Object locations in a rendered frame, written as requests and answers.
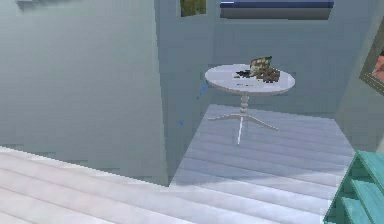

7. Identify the green and brown box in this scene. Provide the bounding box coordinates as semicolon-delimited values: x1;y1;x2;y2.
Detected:
249;55;273;74

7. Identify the teal slatted shelf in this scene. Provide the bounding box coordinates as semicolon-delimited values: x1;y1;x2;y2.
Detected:
322;149;384;224

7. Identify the white round pedestal table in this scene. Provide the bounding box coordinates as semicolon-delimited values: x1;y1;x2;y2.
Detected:
204;63;297;146

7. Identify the black flat object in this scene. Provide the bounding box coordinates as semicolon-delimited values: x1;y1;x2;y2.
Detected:
234;69;253;79

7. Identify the blue window blind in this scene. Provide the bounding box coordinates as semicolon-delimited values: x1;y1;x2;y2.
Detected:
219;0;335;20

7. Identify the green framed picture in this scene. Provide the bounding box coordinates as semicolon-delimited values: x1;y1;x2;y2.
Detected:
179;0;208;18

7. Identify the framed picture with pink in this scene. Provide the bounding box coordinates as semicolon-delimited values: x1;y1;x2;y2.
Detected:
358;15;384;97

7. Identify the brown speckled bowl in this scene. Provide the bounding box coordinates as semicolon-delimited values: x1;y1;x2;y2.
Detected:
255;67;281;84

